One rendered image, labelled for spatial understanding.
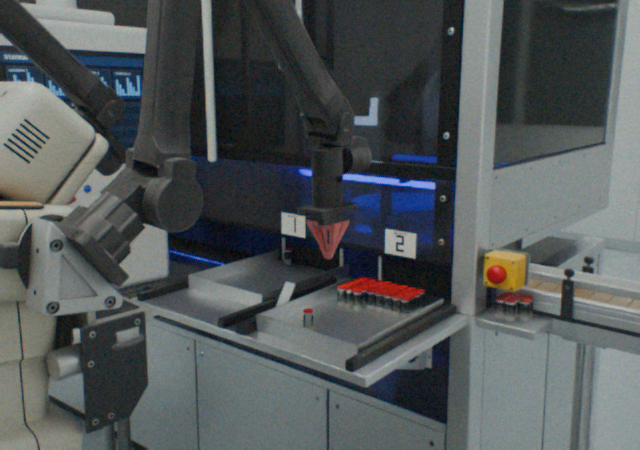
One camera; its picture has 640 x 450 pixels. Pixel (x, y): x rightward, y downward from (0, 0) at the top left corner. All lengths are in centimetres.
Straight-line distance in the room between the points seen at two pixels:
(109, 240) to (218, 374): 133
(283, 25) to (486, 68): 54
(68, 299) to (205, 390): 139
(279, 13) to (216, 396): 144
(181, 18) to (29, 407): 59
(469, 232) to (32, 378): 90
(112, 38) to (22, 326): 108
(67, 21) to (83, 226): 111
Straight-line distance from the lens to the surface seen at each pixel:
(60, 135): 95
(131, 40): 193
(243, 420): 209
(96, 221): 82
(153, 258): 201
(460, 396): 156
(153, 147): 86
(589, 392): 161
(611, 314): 149
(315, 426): 188
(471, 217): 142
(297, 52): 102
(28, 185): 94
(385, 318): 143
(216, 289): 159
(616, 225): 615
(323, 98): 106
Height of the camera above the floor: 138
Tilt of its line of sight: 11 degrees down
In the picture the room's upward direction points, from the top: straight up
